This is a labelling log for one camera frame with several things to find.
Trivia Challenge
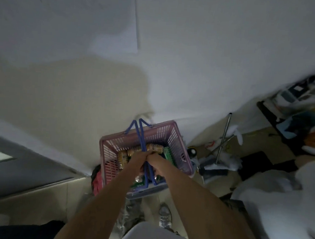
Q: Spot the white bed sheet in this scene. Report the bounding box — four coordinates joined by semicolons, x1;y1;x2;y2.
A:
227;155;315;239

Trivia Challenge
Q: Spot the clear plastic bag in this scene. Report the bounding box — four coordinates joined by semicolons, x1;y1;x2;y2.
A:
270;67;315;117

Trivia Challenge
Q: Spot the dark blue cloth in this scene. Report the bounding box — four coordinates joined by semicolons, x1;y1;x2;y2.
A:
0;216;66;239

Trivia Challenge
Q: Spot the person's right hand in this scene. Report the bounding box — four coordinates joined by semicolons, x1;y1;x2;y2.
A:
146;153;172;177

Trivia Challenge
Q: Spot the black shelf rack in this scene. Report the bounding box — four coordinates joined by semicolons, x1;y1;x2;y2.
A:
254;72;315;157

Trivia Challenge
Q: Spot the black round object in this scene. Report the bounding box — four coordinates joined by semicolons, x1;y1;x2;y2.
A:
187;146;199;159

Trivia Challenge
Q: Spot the person's right forearm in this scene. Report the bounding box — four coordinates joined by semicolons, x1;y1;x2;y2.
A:
153;163;270;239

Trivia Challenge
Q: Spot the green drink can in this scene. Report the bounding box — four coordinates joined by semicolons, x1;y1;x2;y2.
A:
162;147;178;168

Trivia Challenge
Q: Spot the gold drink can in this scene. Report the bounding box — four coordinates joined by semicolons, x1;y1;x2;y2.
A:
116;150;130;171
127;145;143;158
145;143;164;155

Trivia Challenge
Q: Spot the person's left hand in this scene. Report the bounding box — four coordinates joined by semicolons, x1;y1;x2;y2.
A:
129;150;151;177

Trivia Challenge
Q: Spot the person's left forearm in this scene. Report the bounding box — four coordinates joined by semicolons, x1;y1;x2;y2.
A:
51;160;144;239

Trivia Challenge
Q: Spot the grey sneaker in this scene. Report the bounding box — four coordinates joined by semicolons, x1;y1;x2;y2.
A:
157;202;174;229

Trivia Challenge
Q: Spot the short metal rod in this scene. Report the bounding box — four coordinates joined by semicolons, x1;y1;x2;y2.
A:
211;133;236;156

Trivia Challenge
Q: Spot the red cloth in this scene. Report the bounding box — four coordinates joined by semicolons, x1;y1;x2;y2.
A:
90;164;106;197

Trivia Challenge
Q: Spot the long metal rod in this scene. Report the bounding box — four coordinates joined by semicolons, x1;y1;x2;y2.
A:
215;112;233;165

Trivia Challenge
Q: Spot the pink basket with blue handles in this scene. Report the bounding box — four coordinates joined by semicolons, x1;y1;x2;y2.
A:
96;116;198;204

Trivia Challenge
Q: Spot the white shirt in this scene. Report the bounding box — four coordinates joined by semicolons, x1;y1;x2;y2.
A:
117;220;195;239

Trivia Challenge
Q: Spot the grey door panel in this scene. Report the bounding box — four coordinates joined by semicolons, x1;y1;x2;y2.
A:
0;130;89;213

